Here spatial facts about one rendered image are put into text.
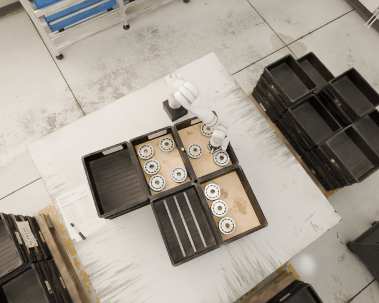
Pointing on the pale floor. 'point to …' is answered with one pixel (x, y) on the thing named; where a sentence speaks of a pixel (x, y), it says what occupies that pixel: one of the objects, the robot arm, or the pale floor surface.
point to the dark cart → (376, 252)
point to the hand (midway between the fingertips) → (213, 148)
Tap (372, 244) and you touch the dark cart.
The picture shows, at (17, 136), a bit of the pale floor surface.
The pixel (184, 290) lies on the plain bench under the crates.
